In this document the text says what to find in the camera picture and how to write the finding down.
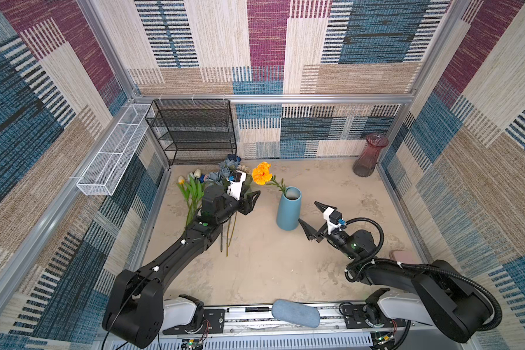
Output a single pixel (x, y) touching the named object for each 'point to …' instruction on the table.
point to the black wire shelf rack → (193, 132)
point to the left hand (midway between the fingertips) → (256, 186)
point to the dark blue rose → (235, 157)
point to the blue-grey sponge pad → (298, 313)
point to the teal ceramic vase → (289, 208)
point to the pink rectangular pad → (404, 257)
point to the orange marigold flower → (262, 174)
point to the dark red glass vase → (364, 164)
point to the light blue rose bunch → (225, 168)
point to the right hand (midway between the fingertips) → (307, 211)
